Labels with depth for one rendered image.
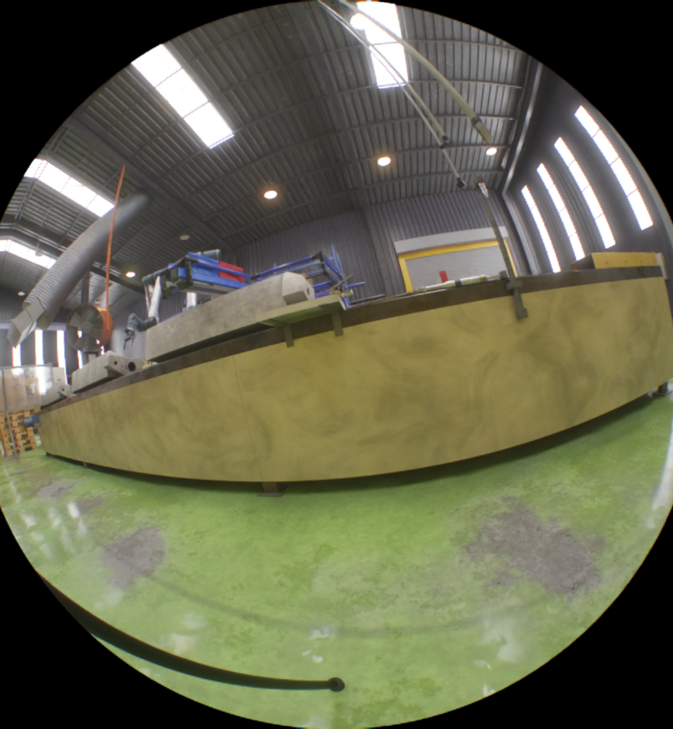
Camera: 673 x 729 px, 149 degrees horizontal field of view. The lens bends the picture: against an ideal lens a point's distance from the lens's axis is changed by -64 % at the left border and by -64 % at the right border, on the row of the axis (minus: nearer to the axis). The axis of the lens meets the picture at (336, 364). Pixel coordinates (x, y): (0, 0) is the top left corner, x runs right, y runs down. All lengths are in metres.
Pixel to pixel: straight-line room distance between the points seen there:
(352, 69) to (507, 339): 9.46
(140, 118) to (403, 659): 11.27
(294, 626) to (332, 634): 0.09
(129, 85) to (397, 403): 10.62
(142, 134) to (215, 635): 11.25
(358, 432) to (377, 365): 0.28
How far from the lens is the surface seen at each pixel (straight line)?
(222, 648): 0.74
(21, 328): 7.54
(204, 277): 1.53
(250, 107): 10.05
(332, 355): 1.01
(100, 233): 9.75
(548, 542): 0.83
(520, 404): 1.14
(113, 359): 2.14
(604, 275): 1.53
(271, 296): 1.14
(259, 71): 9.63
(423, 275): 11.89
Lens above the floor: 0.57
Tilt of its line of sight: level
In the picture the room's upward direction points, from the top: 11 degrees counter-clockwise
